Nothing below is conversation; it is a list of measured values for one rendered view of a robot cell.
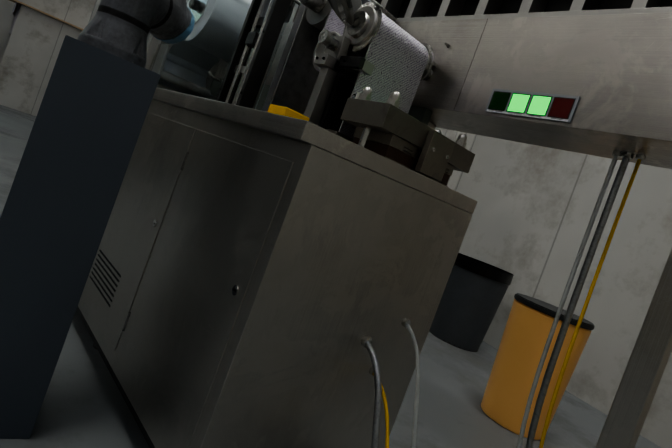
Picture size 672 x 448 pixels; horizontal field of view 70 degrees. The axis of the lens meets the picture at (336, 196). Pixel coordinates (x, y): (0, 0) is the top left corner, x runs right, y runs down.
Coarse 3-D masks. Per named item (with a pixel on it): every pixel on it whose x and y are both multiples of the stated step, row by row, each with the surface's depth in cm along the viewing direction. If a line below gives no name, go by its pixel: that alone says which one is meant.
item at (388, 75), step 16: (368, 48) 133; (384, 64) 137; (400, 64) 141; (368, 80) 135; (384, 80) 139; (400, 80) 143; (416, 80) 147; (352, 96) 133; (384, 96) 140; (400, 96) 144
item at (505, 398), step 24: (528, 312) 231; (552, 312) 224; (504, 336) 242; (528, 336) 229; (504, 360) 236; (528, 360) 227; (576, 360) 228; (504, 384) 232; (528, 384) 226; (552, 384) 224; (504, 408) 230
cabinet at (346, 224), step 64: (192, 128) 136; (128, 192) 159; (192, 192) 127; (256, 192) 105; (320, 192) 100; (384, 192) 113; (128, 256) 146; (192, 256) 118; (256, 256) 99; (320, 256) 105; (384, 256) 118; (448, 256) 135; (128, 320) 135; (192, 320) 111; (256, 320) 98; (320, 320) 110; (384, 320) 124; (128, 384) 126; (192, 384) 104; (256, 384) 102; (320, 384) 115; (384, 384) 131
